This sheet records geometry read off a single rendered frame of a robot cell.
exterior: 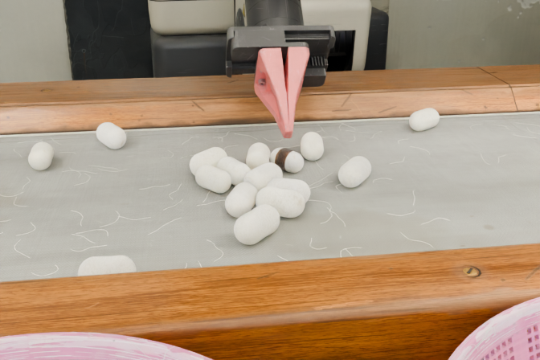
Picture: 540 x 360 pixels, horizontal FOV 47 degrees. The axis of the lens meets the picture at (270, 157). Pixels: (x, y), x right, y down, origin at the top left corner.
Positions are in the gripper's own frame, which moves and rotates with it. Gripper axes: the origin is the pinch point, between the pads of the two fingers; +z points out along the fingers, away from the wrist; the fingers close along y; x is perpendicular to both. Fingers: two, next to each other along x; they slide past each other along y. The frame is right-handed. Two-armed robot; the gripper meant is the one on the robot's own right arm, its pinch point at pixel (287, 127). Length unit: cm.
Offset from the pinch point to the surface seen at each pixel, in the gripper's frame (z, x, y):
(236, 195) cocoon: 10.1, -8.0, -5.7
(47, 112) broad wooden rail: -6.3, 6.4, -23.2
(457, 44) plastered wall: -132, 162, 108
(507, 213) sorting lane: 12.4, -7.8, 14.3
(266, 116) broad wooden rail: -5.1, 6.5, -1.0
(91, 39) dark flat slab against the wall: -125, 146, -46
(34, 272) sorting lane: 15.6, -10.0, -18.7
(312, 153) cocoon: 3.5, -1.4, 1.7
